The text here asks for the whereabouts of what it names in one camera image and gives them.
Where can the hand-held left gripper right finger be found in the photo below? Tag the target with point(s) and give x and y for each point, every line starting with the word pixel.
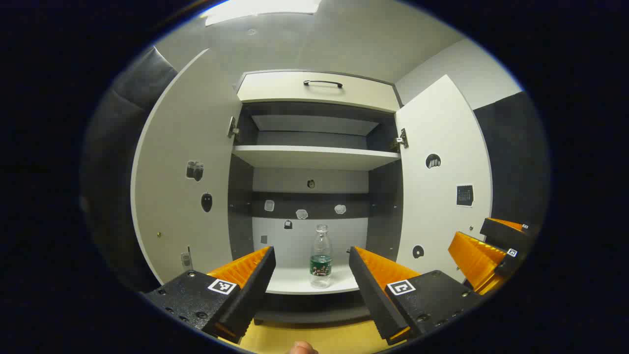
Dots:
pixel 371 295

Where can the white cabinet door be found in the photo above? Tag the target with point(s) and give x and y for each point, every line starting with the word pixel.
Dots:
pixel 186 123
pixel 442 123

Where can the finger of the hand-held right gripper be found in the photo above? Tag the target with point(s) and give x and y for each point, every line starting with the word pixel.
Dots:
pixel 474 260
pixel 501 233

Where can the white cabinet drawer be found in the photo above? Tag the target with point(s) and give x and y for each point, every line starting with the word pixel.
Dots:
pixel 314 96

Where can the ceiling light panel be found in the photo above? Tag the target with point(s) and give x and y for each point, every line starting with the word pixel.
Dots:
pixel 260 9

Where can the clear plastic bottle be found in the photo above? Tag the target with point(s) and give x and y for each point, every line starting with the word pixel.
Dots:
pixel 321 265

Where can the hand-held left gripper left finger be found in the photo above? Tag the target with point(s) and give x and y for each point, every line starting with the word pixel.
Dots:
pixel 253 295

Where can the metal door hinge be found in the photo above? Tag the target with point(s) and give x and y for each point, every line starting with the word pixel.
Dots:
pixel 402 140
pixel 232 129

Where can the white grey cabinet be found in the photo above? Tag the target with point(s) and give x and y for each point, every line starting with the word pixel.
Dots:
pixel 241 196

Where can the white cabinet shelf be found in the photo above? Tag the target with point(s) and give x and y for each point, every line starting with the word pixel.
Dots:
pixel 295 280
pixel 314 157

